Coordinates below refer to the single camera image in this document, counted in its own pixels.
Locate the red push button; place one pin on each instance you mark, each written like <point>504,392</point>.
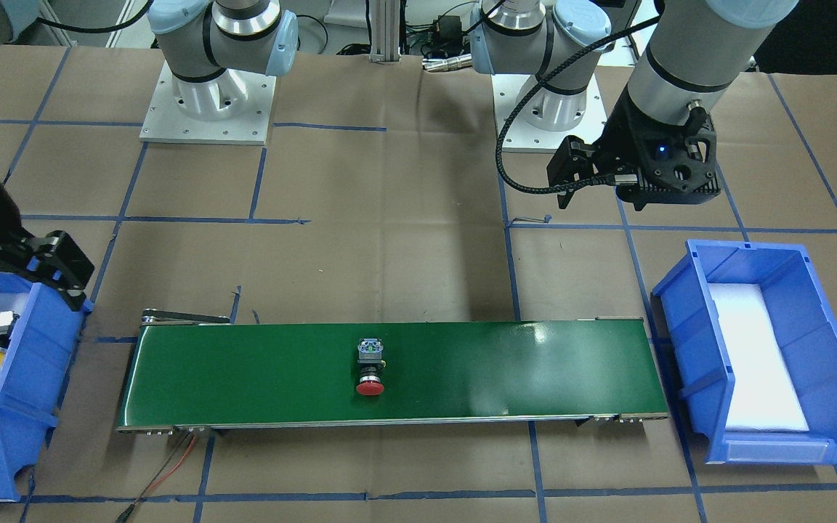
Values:
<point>371,364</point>

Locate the white foam pad far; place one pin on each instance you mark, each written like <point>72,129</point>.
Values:
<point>764,398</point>

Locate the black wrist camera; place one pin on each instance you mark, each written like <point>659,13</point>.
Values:
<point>586,165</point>

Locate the green conveyor belt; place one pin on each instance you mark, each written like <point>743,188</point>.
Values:
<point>221,376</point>

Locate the far blue plastic bin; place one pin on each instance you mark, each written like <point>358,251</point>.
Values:
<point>805,328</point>

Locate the aluminium frame post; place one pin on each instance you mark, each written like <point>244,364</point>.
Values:
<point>385,27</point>

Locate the near blue plastic bin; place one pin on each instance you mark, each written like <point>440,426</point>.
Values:
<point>33,375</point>

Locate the blue plastic bin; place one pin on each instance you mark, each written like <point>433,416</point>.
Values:
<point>33,375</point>
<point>805,328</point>

